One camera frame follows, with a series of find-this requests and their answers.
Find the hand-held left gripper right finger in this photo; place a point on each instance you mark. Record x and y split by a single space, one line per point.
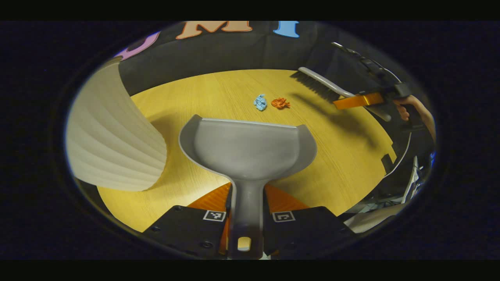
300 230

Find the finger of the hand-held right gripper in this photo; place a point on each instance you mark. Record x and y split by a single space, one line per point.
357 101

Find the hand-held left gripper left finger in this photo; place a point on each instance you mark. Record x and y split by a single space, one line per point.
187 230

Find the small grey broom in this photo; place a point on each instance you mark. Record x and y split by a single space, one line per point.
324 84

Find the orange paper scrap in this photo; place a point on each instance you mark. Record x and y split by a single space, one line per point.
280 103

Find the grey plastic dustpan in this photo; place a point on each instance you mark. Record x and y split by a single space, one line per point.
250 152

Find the blue paper scrap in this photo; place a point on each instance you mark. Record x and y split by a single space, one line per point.
260 102

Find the white ribbed garbage bin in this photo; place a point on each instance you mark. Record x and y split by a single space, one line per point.
113 144

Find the wooden desktop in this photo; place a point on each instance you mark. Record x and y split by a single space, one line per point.
218 93

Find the black desk clamp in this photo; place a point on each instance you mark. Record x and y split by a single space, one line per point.
387 163

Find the pale cloth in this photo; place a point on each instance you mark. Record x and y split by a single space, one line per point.
371 220

